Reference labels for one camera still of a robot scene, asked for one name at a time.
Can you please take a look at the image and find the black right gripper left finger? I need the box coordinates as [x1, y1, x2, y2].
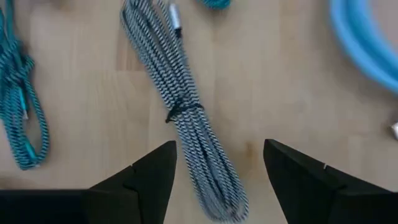
[0, 140, 178, 224]

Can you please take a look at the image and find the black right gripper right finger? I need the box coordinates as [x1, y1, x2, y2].
[263, 139, 398, 224]

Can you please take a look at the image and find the white black braided cable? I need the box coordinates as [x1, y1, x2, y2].
[119, 0, 249, 223]

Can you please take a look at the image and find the light blue cable coil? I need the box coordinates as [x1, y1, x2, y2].
[329, 0, 398, 96]

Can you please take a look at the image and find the teal black braided cable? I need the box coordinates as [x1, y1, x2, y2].
[0, 0, 50, 171]
[195, 0, 233, 10]

